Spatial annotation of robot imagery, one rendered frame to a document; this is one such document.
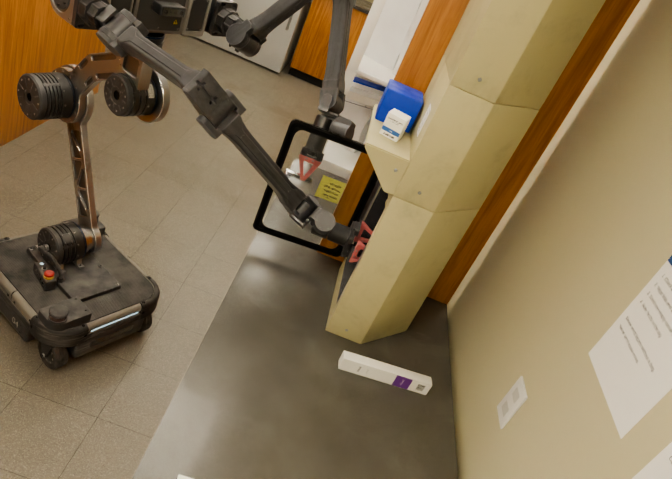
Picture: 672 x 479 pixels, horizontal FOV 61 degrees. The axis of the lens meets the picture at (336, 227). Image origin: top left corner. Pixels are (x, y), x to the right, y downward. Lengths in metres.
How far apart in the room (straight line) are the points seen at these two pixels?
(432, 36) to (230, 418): 1.11
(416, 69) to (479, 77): 0.40
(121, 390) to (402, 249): 1.48
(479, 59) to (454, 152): 0.22
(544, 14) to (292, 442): 1.06
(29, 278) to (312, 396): 1.49
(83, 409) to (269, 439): 1.26
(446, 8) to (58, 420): 1.95
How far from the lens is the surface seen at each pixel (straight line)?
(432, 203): 1.42
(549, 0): 1.31
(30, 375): 2.59
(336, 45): 1.84
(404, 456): 1.48
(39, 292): 2.57
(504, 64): 1.32
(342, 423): 1.46
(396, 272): 1.52
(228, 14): 2.07
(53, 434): 2.43
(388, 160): 1.37
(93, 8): 1.74
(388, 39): 2.72
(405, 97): 1.51
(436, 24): 1.66
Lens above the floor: 1.99
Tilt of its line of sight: 29 degrees down
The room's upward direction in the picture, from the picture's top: 25 degrees clockwise
